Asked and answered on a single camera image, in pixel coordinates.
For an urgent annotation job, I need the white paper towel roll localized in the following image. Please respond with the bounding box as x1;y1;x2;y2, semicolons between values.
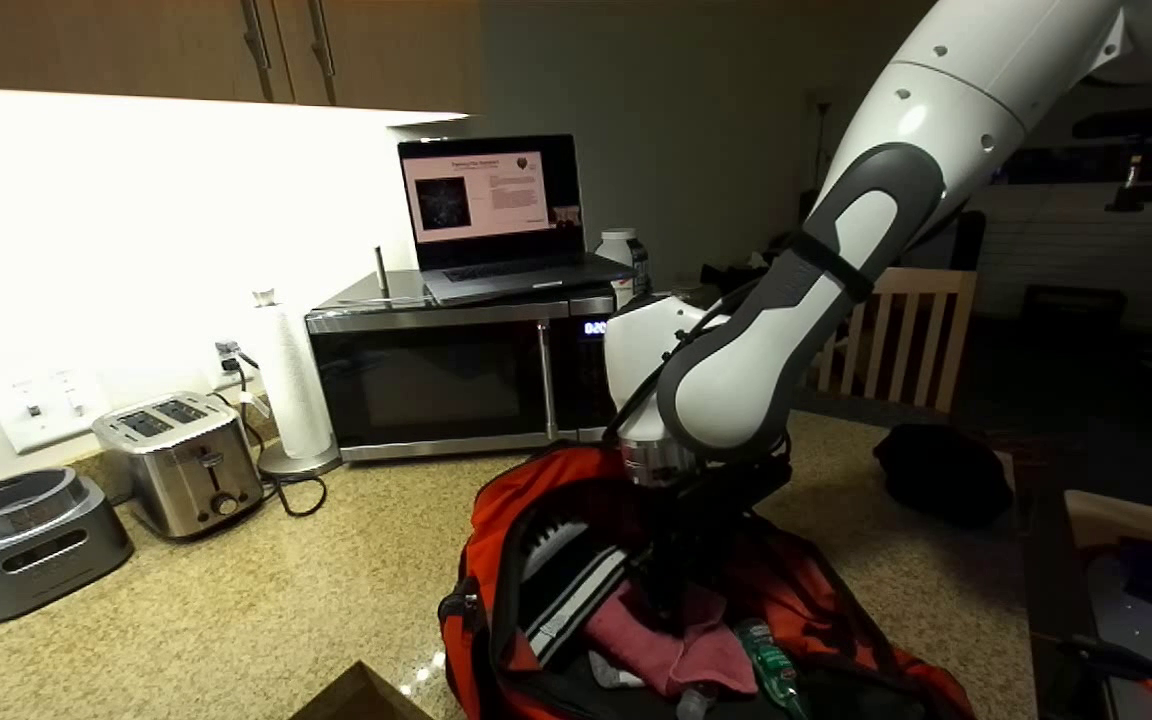
251;287;334;477

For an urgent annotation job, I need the black power cable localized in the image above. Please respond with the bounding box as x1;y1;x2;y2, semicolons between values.
213;341;332;525

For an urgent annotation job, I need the silver two-slot toaster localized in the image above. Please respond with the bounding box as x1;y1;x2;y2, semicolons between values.
91;396;265;540

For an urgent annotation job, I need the green labelled plastic bottle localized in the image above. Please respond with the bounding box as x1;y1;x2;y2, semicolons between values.
741;624;807;720

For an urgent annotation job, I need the brown box corner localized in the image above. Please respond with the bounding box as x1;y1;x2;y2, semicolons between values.
292;665;432;720

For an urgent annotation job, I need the orange and black backpack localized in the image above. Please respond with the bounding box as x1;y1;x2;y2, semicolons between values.
438;444;975;720

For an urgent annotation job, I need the wooden slatted chair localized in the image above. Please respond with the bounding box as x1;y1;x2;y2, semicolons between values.
807;268;975;418

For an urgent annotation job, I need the black stainless microwave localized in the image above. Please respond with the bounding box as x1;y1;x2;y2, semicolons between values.
304;275;617;464

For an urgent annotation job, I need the white wall outlet plate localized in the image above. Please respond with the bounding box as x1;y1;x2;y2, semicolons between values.
0;370;108;456

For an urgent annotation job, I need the black white striped cloth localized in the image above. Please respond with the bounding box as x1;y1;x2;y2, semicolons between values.
515;522;626;665

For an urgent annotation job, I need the grey round appliance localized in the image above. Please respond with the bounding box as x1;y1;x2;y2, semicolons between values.
0;469;131;621

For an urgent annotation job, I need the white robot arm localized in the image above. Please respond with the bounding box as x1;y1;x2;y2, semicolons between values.
603;0;1152;631

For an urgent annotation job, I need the black cloth lump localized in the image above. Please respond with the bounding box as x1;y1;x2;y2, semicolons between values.
872;424;1012;528

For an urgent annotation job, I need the open laptop computer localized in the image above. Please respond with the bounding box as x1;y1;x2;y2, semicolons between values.
398;137;626;306

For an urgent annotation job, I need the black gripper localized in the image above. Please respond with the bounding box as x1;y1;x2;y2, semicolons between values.
633;456;790;630

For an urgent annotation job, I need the pink red towel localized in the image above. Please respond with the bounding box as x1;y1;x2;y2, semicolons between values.
583;584;754;698

